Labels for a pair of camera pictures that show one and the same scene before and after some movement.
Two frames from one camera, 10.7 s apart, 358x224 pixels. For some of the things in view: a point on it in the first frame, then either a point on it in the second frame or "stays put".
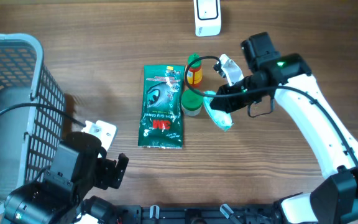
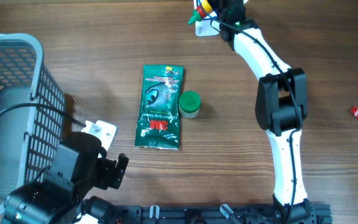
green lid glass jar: x=191 y=101 stays put
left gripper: x=112 y=172 stays put
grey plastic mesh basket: x=18 y=146 stays put
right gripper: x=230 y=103 to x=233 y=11
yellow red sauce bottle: x=194 y=74 to x=202 y=9
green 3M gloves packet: x=161 y=117 stays put
